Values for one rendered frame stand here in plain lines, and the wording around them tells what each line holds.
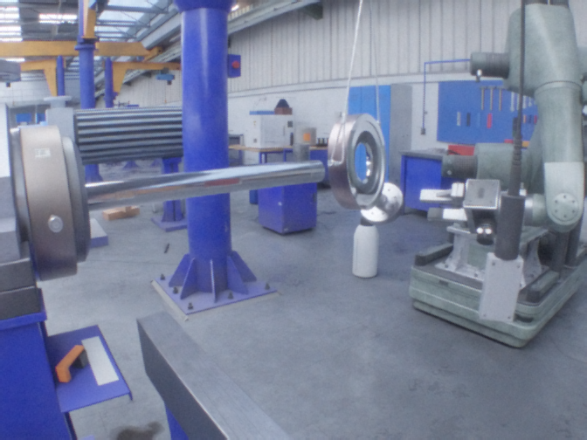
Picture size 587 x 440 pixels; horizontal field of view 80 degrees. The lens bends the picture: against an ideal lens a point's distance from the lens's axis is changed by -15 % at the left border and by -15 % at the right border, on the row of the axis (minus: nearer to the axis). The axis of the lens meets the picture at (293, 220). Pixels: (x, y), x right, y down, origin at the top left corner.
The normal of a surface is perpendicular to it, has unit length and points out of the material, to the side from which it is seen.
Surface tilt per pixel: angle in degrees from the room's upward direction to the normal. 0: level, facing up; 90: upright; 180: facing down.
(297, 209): 90
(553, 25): 67
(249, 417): 0
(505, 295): 90
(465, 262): 90
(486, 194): 50
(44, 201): 80
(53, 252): 115
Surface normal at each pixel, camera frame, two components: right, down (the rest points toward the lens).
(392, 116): 0.58, 0.20
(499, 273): -0.34, 0.23
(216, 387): 0.00, -0.97
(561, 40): -0.17, -0.15
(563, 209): -0.55, -0.18
